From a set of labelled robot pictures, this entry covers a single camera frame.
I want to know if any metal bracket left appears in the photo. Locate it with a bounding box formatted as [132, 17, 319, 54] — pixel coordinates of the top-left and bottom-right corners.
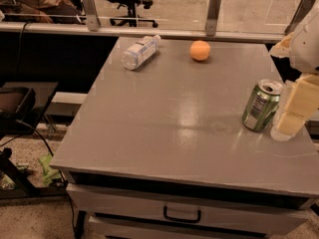
[82, 0, 100, 31]

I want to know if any green soda can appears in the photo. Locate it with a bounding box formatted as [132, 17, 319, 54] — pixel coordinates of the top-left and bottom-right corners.
[242, 79, 282, 131]

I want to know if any orange fruit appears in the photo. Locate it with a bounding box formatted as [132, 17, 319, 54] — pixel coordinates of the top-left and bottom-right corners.
[189, 41, 210, 62]

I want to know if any grey cabinet with drawers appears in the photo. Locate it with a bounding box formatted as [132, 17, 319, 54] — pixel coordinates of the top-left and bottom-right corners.
[51, 38, 319, 239]

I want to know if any green object on floor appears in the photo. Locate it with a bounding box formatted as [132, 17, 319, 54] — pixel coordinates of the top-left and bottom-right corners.
[38, 153, 61, 185]

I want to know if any black side stand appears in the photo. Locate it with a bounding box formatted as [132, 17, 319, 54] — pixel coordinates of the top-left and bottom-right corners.
[0, 82, 67, 200]

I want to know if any black cable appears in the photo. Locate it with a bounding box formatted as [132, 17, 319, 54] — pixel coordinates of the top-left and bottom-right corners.
[0, 108, 78, 239]

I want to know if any clear acrylic barrier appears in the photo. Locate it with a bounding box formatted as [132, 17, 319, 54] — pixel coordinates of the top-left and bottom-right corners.
[0, 0, 319, 35]

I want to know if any metal bracket middle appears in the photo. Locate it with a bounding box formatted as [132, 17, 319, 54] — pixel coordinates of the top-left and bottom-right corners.
[205, 0, 221, 36]

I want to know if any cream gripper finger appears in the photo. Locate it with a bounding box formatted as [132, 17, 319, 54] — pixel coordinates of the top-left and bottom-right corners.
[270, 74, 319, 141]
[269, 33, 293, 58]

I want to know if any metal bracket right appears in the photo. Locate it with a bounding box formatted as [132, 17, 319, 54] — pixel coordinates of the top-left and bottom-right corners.
[284, 0, 316, 35]

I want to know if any clear plastic water bottle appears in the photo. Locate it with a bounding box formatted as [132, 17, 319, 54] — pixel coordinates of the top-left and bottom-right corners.
[122, 35, 161, 71]

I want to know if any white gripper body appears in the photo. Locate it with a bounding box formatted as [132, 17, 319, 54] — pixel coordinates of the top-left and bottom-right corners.
[289, 7, 319, 74]

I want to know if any metal bracket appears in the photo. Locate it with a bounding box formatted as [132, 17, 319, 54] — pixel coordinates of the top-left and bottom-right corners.
[82, 0, 100, 31]
[284, 0, 316, 35]
[205, 0, 221, 36]

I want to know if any black drawer handle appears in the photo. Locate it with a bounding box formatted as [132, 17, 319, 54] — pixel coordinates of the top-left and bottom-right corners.
[162, 206, 201, 224]

